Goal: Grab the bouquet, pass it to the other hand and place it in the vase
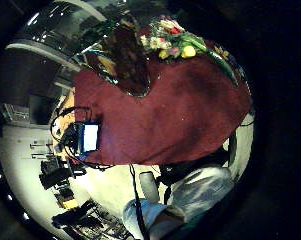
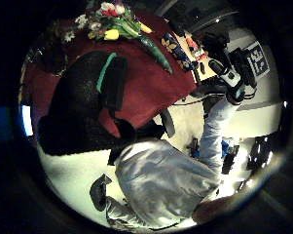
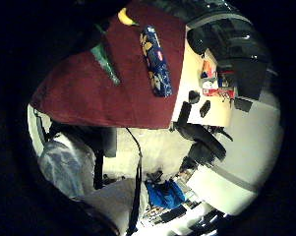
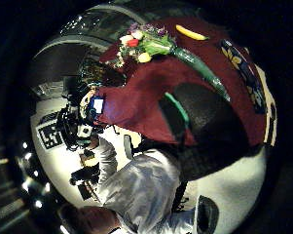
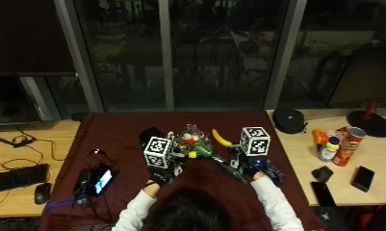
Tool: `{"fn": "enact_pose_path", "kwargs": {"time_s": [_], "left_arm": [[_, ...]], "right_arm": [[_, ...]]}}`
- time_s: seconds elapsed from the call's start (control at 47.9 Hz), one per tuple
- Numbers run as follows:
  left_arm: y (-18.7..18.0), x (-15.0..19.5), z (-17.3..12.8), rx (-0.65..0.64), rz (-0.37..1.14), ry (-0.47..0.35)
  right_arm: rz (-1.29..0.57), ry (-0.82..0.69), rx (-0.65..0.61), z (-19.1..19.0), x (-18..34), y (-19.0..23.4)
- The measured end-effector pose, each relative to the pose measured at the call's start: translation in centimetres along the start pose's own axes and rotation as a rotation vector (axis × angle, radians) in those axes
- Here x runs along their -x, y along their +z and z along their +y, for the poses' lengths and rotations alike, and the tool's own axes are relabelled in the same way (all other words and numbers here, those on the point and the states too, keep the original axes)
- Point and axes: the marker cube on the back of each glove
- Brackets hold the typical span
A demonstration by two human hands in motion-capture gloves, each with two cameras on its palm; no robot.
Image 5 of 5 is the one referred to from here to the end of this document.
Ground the flower bouquet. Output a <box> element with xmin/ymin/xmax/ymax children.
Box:
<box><xmin>173</xmin><ymin>123</ymin><xmax>249</xmax><ymax>185</ymax></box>

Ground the person's right hand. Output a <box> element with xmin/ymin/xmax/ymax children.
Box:
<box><xmin>228</xmin><ymin>147</ymin><xmax>266</xmax><ymax>178</ymax></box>

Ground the black cable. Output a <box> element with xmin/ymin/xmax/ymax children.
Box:
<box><xmin>0</xmin><ymin>123</ymin><xmax>68</xmax><ymax>171</ymax></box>

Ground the black computer mouse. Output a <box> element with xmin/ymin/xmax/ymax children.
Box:
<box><xmin>34</xmin><ymin>182</ymin><xmax>54</xmax><ymax>206</ymax></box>

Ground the purple strap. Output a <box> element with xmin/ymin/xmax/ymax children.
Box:
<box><xmin>43</xmin><ymin>196</ymin><xmax>78</xmax><ymax>214</ymax></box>

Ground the black monitor with red stand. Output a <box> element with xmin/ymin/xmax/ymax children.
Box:
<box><xmin>328</xmin><ymin>44</ymin><xmax>386</xmax><ymax>139</ymax></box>

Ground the person's left hand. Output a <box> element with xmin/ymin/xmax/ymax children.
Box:
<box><xmin>147</xmin><ymin>155</ymin><xmax>188</xmax><ymax>188</ymax></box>

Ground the white bottle with yellow label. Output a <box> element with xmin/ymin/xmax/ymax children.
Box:
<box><xmin>317</xmin><ymin>136</ymin><xmax>341</xmax><ymax>163</ymax></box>

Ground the maroon tablecloth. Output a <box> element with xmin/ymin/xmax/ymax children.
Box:
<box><xmin>38</xmin><ymin>111</ymin><xmax>328</xmax><ymax>231</ymax></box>

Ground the black keyboard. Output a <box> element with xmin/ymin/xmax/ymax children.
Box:
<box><xmin>0</xmin><ymin>163</ymin><xmax>52</xmax><ymax>195</ymax></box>

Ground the black round container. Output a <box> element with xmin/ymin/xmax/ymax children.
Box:
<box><xmin>137</xmin><ymin>126</ymin><xmax>164</xmax><ymax>148</ymax></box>

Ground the black smartphone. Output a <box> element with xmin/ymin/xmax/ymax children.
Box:
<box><xmin>309</xmin><ymin>181</ymin><xmax>337</xmax><ymax>208</ymax></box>
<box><xmin>350</xmin><ymin>165</ymin><xmax>375</xmax><ymax>193</ymax></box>

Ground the smartphone with lit screen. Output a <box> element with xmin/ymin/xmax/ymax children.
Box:
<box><xmin>91</xmin><ymin>164</ymin><xmax>116</xmax><ymax>196</ymax></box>

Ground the white marker cube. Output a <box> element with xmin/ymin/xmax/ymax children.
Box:
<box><xmin>238</xmin><ymin>126</ymin><xmax>272</xmax><ymax>158</ymax></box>
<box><xmin>143</xmin><ymin>136</ymin><xmax>173</xmax><ymax>169</ymax></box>

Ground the black device box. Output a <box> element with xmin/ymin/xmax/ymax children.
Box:
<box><xmin>72</xmin><ymin>168</ymin><xmax>93</xmax><ymax>205</ymax></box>

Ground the red chip can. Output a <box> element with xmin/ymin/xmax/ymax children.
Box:
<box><xmin>332</xmin><ymin>126</ymin><xmax>369</xmax><ymax>167</ymax></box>

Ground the black zip case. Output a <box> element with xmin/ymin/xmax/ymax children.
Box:
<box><xmin>270</xmin><ymin>107</ymin><xmax>309</xmax><ymax>135</ymax></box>

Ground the orange plastic toy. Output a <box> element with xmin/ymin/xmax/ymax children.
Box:
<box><xmin>312</xmin><ymin>128</ymin><xmax>332</xmax><ymax>152</ymax></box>

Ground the red bag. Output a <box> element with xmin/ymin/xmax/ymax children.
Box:
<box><xmin>344</xmin><ymin>199</ymin><xmax>386</xmax><ymax>231</ymax></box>

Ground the yellow banana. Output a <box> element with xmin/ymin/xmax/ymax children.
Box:
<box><xmin>212</xmin><ymin>128</ymin><xmax>234</xmax><ymax>148</ymax></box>

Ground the black cable adapter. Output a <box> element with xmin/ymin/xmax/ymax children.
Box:
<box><xmin>11</xmin><ymin>134</ymin><xmax>38</xmax><ymax>148</ymax></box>

